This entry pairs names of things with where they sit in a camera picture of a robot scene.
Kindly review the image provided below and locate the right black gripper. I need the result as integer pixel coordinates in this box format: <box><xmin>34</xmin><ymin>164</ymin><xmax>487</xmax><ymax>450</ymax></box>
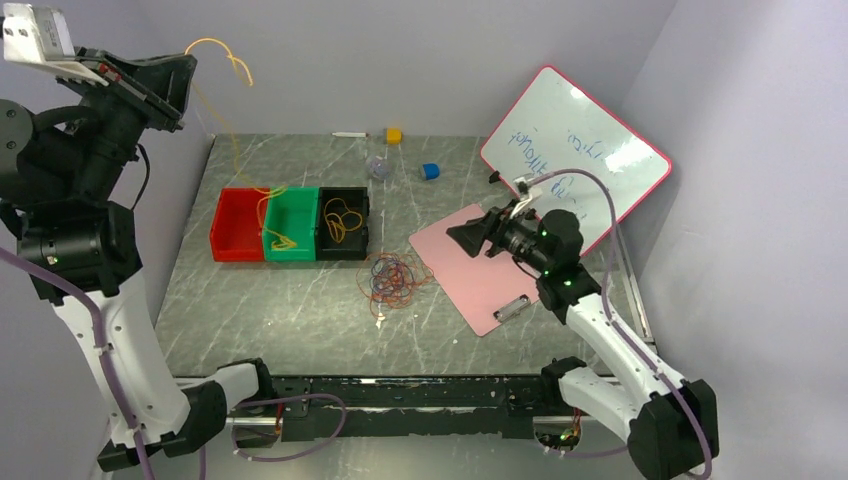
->
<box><xmin>446</xmin><ymin>198</ymin><xmax>552</xmax><ymax>274</ymax></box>

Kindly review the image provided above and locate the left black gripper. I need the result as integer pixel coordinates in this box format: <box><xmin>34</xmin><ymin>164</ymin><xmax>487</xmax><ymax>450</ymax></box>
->
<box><xmin>55</xmin><ymin>41</ymin><xmax>200</xmax><ymax>194</ymax></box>

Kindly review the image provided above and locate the cable pile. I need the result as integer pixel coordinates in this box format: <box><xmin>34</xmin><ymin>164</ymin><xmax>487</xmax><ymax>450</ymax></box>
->
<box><xmin>356</xmin><ymin>250</ymin><xmax>435</xmax><ymax>323</ymax></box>

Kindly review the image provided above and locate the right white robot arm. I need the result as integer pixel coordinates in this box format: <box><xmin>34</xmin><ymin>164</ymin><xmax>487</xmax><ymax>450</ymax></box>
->
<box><xmin>446</xmin><ymin>204</ymin><xmax>719</xmax><ymax>479</ymax></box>

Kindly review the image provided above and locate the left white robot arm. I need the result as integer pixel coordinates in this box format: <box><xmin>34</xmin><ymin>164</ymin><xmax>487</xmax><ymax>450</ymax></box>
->
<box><xmin>1</xmin><ymin>47</ymin><xmax>277</xmax><ymax>474</ymax></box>

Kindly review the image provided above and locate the pink clipboard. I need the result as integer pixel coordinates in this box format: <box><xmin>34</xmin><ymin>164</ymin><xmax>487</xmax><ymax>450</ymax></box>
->
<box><xmin>409</xmin><ymin>204</ymin><xmax>539</xmax><ymax>337</ymax></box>

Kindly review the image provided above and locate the blue block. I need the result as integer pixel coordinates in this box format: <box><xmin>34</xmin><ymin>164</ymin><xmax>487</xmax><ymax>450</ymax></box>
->
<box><xmin>420</xmin><ymin>163</ymin><xmax>441</xmax><ymax>181</ymax></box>

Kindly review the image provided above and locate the pink framed whiteboard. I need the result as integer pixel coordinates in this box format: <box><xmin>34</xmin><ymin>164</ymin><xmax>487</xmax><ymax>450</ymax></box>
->
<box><xmin>480</xmin><ymin>66</ymin><xmax>672</xmax><ymax>252</ymax></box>

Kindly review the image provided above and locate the yellow cube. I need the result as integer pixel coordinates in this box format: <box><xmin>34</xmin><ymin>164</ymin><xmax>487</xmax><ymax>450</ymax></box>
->
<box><xmin>384</xmin><ymin>128</ymin><xmax>403</xmax><ymax>145</ymax></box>

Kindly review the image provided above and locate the red plastic bin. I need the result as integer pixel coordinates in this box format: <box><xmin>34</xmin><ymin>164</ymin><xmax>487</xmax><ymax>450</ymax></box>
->
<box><xmin>209</xmin><ymin>187</ymin><xmax>269</xmax><ymax>263</ymax></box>

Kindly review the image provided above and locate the black plastic bin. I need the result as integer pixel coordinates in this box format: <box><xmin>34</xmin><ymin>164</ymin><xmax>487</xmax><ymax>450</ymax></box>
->
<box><xmin>315</xmin><ymin>187</ymin><xmax>370</xmax><ymax>261</ymax></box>

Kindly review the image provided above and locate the green plastic bin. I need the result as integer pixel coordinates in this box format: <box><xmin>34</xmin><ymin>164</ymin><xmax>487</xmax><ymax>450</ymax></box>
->
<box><xmin>262</xmin><ymin>187</ymin><xmax>319</xmax><ymax>263</ymax></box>

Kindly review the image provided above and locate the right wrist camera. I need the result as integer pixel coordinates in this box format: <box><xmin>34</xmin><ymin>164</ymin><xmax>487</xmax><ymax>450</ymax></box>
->
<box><xmin>509</xmin><ymin>177</ymin><xmax>543</xmax><ymax>220</ymax></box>

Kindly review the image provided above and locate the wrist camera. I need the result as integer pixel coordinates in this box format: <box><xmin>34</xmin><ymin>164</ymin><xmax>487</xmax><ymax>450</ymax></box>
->
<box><xmin>1</xmin><ymin>2</ymin><xmax>108</xmax><ymax>86</ymax></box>
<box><xmin>509</xmin><ymin>177</ymin><xmax>543</xmax><ymax>220</ymax></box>

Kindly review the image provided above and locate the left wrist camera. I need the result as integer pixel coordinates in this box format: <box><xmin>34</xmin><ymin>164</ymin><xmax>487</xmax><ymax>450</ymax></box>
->
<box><xmin>1</xmin><ymin>2</ymin><xmax>108</xmax><ymax>86</ymax></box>

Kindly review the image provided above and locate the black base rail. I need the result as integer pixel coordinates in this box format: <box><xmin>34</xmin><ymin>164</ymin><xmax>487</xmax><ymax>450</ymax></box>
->
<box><xmin>227</xmin><ymin>374</ymin><xmax>573</xmax><ymax>443</ymax></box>

